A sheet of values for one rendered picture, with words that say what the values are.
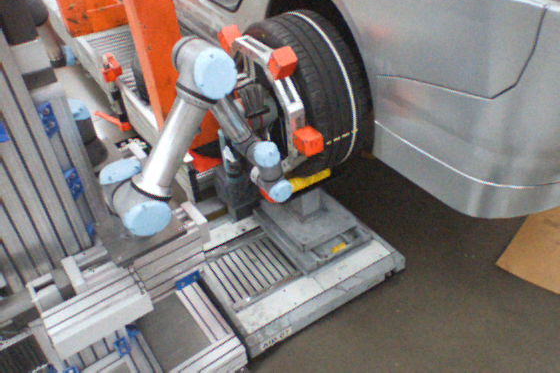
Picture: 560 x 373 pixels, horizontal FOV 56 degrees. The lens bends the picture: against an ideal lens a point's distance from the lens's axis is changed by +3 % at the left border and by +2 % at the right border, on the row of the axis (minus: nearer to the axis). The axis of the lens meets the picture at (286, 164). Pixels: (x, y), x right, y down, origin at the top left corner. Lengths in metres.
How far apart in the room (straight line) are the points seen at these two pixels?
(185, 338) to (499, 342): 1.25
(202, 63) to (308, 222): 1.33
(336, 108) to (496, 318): 1.15
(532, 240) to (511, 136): 1.37
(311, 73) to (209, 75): 0.63
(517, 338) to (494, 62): 1.31
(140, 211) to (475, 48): 0.96
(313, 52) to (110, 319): 1.09
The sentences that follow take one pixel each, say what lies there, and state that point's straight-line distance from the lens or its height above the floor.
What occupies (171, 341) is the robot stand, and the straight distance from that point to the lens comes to 2.14.
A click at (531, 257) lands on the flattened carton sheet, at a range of 2.74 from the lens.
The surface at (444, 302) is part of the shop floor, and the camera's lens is 2.47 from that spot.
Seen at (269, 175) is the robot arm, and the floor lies 0.92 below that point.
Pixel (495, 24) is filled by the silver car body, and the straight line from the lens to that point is 1.42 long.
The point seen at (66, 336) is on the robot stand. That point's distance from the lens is 1.60.
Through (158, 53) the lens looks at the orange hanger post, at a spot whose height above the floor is 1.03.
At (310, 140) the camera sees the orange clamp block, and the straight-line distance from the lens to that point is 1.82.
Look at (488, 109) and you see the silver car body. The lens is 1.50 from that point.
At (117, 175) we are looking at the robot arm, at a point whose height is 1.05.
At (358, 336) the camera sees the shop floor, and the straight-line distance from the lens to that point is 2.32.
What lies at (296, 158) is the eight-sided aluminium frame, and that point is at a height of 0.76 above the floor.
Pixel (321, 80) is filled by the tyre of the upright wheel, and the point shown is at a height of 1.04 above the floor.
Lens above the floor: 1.87
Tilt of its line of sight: 35 degrees down
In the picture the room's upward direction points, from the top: 6 degrees counter-clockwise
